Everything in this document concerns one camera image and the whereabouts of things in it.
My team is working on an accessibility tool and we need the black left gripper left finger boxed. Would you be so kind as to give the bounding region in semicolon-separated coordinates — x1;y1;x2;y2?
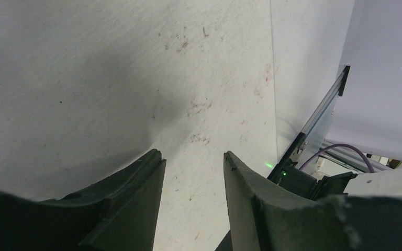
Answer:
0;149;166;250

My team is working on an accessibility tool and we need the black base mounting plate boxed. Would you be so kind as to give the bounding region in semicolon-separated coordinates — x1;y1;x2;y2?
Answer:
267;132;306;183

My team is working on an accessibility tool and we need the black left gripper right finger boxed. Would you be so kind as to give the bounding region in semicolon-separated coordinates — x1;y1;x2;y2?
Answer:
224;152;402;250

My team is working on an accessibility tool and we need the aluminium table edge rail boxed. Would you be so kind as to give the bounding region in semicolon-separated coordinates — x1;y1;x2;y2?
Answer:
299;65;351;164

